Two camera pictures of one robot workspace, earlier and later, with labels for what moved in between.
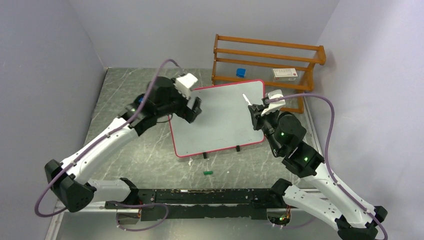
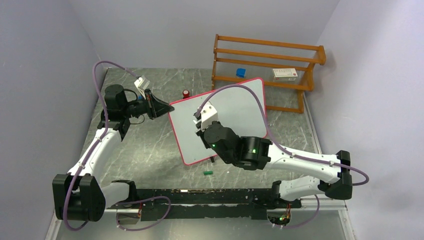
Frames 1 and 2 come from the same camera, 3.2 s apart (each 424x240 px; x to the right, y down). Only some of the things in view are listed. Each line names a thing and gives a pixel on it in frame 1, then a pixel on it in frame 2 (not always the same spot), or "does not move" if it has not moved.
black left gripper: (188, 113) to (154, 107)
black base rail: (202, 204) does not move
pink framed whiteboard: (225, 122) does not move
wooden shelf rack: (282, 64) does not move
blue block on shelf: (240, 72) does not move
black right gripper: (256, 110) to (199, 131)
